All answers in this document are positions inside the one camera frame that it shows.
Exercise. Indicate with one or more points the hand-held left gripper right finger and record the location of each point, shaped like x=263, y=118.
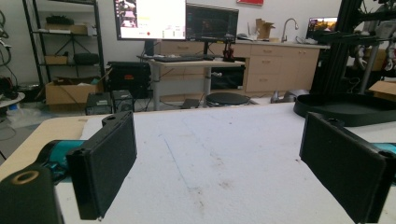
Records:
x=342, y=168

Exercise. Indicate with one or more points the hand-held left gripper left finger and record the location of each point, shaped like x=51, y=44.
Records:
x=102, y=168

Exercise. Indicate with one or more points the black shallow tray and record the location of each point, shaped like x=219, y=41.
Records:
x=342, y=109

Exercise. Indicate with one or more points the black computer tower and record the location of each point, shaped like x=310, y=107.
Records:
x=123, y=101
x=98, y=104

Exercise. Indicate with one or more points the large open cardboard box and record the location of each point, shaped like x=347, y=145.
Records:
x=67, y=93

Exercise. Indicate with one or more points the grey floor device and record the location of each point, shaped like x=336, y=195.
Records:
x=289, y=96

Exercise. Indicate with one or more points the flat cardboard box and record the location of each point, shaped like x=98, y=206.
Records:
x=384, y=88

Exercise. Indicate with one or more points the clear plastic bag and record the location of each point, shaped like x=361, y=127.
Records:
x=25, y=116

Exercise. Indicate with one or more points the large black equipment case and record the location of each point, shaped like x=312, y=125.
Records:
x=129, y=77

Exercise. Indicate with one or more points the black foot pedal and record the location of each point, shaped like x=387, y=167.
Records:
x=190, y=103

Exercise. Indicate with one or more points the black bag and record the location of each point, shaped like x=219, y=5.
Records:
x=86, y=59

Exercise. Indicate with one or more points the round white side table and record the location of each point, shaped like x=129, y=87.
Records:
x=12, y=101

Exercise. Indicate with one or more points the white foam mat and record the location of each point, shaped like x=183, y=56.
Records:
x=218, y=149

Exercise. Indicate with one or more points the light wooden cabinet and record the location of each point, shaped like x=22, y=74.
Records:
x=280, y=65

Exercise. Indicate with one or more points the black metal shelf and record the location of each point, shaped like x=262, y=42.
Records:
x=100, y=46

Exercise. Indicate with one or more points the black keyboard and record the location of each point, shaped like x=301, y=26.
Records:
x=177, y=58

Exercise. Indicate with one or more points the round black stool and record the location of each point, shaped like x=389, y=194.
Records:
x=227, y=99

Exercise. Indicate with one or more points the standing desk with grey legs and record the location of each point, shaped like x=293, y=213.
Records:
x=199, y=64

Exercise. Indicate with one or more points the laptop with lit screen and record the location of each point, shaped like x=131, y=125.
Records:
x=322, y=26

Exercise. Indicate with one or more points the long cardboard box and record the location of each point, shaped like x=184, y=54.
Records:
x=67, y=29

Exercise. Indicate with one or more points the silver faucet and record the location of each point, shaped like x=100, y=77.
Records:
x=285, y=29

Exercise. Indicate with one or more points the monitor with white screen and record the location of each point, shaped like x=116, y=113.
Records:
x=155, y=18

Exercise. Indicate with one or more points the small open cardboard box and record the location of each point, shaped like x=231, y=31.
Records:
x=264, y=29

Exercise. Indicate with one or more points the red and black device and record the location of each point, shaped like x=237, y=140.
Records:
x=229, y=53

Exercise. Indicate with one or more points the monitor with dark screen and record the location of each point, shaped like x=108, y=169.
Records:
x=211, y=23

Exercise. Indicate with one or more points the black metal frame stand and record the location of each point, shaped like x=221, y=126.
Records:
x=334, y=56

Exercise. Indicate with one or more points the red wall sign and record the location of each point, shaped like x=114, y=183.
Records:
x=250, y=2

